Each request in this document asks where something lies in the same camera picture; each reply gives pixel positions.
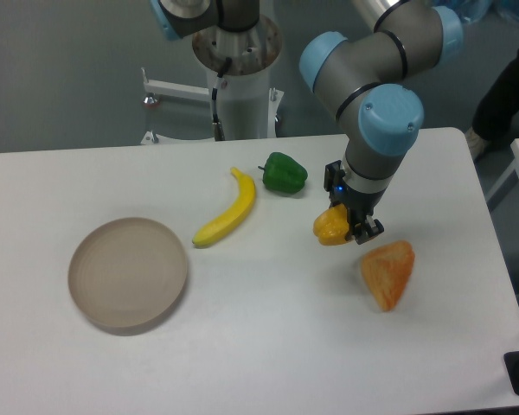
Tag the yellow bell pepper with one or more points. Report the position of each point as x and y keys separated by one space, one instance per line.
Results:
x=331 y=227

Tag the orange bread slice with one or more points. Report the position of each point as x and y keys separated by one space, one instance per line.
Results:
x=386 y=271

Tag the yellow banana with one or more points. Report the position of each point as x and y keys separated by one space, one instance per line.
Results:
x=221 y=226

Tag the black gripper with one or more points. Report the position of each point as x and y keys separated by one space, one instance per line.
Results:
x=358 y=204

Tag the beige round plate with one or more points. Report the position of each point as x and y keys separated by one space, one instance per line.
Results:
x=126 y=276

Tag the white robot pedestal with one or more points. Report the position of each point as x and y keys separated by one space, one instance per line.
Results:
x=243 y=103

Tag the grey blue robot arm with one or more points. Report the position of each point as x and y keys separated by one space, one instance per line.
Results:
x=358 y=82

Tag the blue plastic bag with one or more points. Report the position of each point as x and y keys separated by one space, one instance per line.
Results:
x=470 y=12

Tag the green bell pepper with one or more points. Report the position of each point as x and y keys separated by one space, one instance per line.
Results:
x=281 y=173

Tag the person in black clothes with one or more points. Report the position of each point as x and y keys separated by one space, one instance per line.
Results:
x=495 y=112

